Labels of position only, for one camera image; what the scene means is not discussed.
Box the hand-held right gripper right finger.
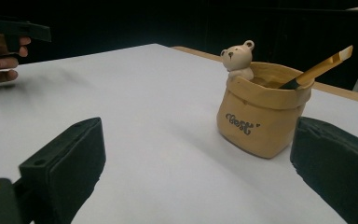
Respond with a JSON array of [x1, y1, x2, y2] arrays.
[[289, 116, 358, 224]]

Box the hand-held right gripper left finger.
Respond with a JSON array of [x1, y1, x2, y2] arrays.
[[18, 117, 107, 224]]

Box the tan bear pen holder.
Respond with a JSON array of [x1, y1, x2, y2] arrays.
[[215, 39, 316, 160]]

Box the black pen with orange end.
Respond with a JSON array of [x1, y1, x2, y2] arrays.
[[278, 44, 354, 91]]

